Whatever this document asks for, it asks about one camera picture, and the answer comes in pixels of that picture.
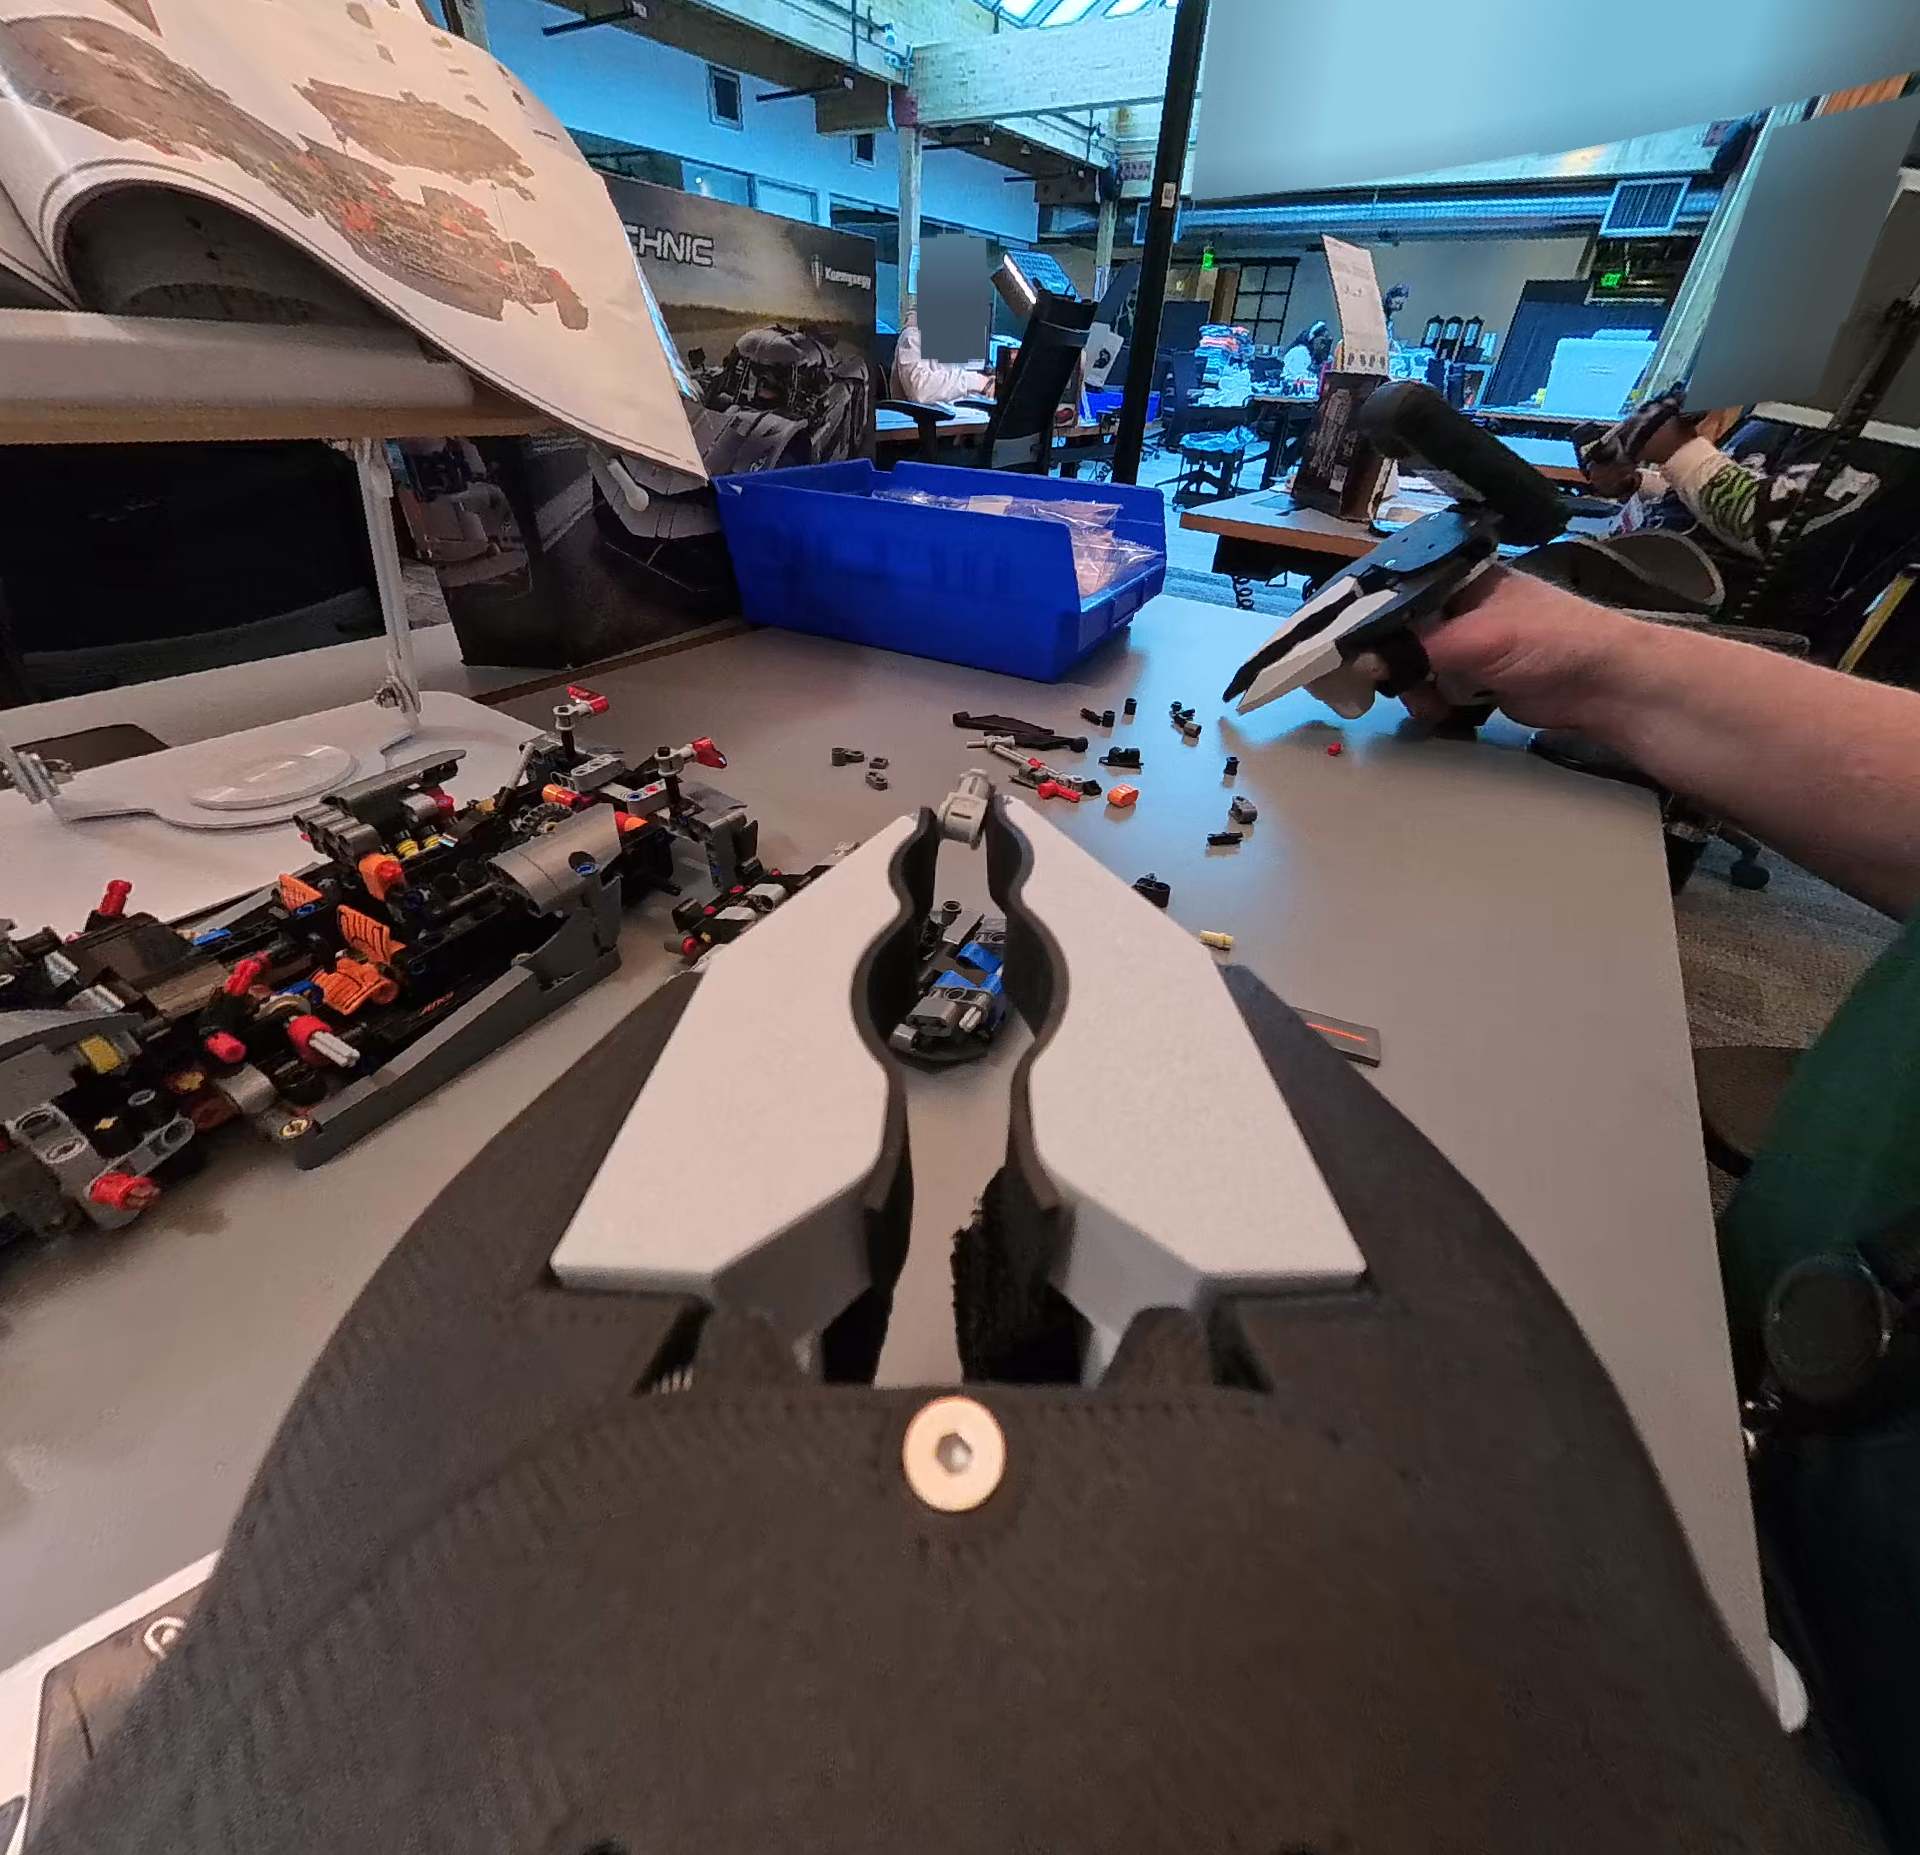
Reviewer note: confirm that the dark grey tile orange stripe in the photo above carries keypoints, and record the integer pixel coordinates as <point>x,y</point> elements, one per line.
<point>1341,1046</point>

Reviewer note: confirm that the large lego vehicle chassis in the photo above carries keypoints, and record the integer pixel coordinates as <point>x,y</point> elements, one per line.
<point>449,910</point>

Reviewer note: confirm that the blue plastic bin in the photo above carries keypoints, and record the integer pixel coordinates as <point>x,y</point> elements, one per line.
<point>901,580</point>

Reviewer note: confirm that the black lego wing panels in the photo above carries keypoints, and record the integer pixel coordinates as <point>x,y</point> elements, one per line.
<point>1007,726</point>

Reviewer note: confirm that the person's right forearm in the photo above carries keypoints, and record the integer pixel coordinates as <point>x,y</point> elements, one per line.
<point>1771,745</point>

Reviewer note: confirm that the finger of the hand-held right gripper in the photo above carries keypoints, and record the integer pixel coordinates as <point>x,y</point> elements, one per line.
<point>1336,671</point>
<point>1330,618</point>

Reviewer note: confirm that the lego sub-assembly with blue parts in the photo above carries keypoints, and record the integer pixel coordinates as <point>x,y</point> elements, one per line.
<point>948,1003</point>

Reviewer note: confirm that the printed marker sheet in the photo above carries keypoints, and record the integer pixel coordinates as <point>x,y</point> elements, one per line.
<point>91,1647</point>

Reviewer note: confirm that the scattered small black lego pieces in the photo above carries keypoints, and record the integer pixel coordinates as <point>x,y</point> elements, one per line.
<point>1153,892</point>

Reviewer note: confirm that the grey and red lego rods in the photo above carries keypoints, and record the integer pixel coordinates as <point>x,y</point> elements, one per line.
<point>1036,768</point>

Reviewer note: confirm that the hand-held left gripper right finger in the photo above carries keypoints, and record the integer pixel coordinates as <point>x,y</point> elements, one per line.
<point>1186,1136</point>

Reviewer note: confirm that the white metal book stand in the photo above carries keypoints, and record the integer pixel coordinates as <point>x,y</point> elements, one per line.
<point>151,851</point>

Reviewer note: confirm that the dark cardboard box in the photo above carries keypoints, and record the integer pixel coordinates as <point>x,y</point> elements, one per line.
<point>1336,445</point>

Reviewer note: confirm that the wooden office desk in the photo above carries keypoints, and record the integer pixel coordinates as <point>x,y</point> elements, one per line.
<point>1261,513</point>

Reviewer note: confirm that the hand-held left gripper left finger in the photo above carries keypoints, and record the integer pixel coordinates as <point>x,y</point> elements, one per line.
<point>734,1136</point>

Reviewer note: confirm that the light grey lego connector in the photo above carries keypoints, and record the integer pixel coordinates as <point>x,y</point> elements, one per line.
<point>965,805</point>

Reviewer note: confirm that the lego instruction booklet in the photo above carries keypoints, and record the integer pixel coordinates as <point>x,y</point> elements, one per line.
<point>599,341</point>

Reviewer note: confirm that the grey office chair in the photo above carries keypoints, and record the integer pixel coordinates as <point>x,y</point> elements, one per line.
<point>1637,572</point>

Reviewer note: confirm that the person's green shirt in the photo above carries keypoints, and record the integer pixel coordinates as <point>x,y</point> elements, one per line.
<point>1845,1136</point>

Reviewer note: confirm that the person's right hand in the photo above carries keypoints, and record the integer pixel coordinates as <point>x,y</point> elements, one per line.
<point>1531,655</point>

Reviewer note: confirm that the dark printed lego box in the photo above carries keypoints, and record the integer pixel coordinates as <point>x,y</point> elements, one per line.
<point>751,282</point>

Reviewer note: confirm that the clear plastic parts bags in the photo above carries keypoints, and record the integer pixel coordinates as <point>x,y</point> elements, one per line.
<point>1020,513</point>

